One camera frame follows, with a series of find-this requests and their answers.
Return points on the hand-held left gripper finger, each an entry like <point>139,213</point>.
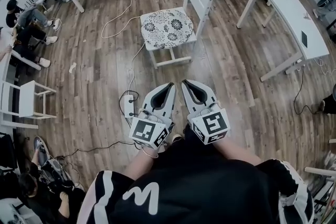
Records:
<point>170,106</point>
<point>149,106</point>

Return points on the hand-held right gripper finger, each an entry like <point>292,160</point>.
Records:
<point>189,105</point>
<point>207,101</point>

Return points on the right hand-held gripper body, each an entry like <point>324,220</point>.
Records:
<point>212,123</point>

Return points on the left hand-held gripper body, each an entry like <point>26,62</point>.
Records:
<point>144,129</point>

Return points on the black white floral cushion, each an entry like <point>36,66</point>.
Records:
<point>168,26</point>

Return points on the person's left forearm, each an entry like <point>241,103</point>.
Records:
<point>139,165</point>

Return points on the person's right forearm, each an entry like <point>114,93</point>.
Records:
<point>236,150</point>

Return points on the white power strip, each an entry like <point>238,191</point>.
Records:
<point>128,107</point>
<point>57,25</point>

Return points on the person's light shoe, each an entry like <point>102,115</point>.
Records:
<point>176,137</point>

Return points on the person's black trousers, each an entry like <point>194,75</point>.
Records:
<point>183,144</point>

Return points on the person's black striped shirt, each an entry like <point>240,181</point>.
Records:
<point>197,191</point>

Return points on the white paper scrap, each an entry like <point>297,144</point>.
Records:
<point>72,67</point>

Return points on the grey handheld device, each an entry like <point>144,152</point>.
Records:
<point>57,168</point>
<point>40,149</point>

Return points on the black tablet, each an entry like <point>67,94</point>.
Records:
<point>304,39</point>

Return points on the white desk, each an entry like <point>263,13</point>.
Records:
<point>288,13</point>

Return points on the white bench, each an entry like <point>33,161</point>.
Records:
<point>26,60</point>

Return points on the black bag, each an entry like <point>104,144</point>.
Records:
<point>8,154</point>

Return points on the grey round bin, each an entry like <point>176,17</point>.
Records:
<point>326,1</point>

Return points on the white table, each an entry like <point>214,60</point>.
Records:
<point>10,212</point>

